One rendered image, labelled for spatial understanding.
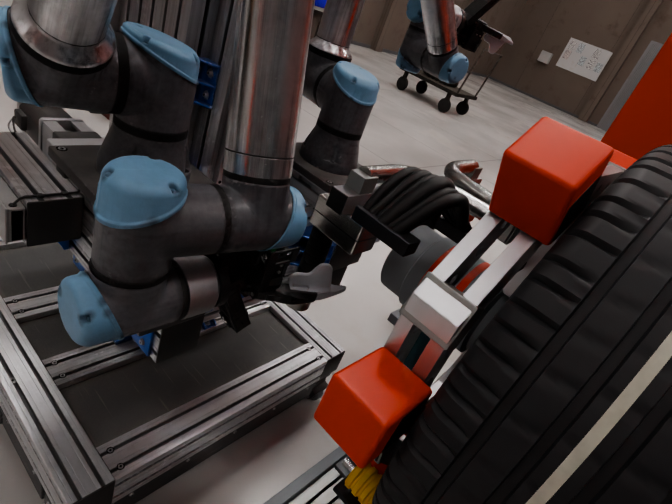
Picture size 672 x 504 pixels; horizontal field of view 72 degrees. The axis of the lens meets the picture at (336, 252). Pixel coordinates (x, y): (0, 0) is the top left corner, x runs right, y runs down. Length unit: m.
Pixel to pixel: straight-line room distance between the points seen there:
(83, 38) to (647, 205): 0.64
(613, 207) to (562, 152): 0.07
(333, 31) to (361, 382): 0.91
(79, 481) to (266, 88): 0.89
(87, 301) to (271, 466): 1.07
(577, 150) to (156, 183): 0.38
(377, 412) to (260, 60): 0.35
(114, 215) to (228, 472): 1.08
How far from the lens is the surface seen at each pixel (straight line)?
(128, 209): 0.44
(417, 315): 0.50
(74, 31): 0.67
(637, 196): 0.51
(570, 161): 0.48
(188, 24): 0.98
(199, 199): 0.47
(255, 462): 1.47
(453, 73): 1.28
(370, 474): 0.87
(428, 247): 0.75
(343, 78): 1.10
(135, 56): 0.76
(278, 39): 0.48
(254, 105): 0.48
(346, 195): 0.61
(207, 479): 1.42
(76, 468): 1.15
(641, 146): 1.17
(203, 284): 0.54
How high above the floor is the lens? 1.20
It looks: 29 degrees down
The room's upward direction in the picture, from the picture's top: 22 degrees clockwise
